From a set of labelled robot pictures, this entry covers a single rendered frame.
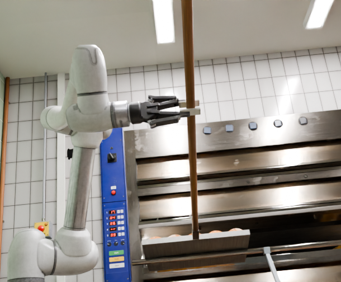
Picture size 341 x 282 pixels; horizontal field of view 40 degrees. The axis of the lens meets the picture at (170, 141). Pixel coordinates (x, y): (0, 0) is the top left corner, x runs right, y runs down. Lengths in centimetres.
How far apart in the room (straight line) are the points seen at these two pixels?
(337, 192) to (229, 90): 99
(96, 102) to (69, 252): 84
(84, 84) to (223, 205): 168
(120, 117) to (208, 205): 157
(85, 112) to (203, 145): 169
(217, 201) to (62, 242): 120
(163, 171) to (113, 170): 33
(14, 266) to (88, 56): 100
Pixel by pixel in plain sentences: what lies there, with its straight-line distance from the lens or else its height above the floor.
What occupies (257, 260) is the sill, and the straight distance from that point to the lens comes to 296.
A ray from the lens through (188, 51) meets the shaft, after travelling 138.
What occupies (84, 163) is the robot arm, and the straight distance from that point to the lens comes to 214.
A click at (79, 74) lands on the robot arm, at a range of 156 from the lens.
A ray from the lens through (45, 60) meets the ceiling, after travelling 338.
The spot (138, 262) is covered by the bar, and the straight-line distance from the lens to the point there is 257.
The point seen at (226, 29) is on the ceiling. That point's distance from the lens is 318.
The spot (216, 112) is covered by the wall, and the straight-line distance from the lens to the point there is 324.
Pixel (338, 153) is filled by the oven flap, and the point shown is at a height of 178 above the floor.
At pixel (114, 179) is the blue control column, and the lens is 306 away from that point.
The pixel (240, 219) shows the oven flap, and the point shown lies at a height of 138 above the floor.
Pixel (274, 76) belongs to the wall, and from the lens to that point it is 342.
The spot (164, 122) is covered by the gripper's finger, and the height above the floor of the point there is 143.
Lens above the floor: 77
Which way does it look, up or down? 23 degrees up
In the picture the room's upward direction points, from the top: 6 degrees counter-clockwise
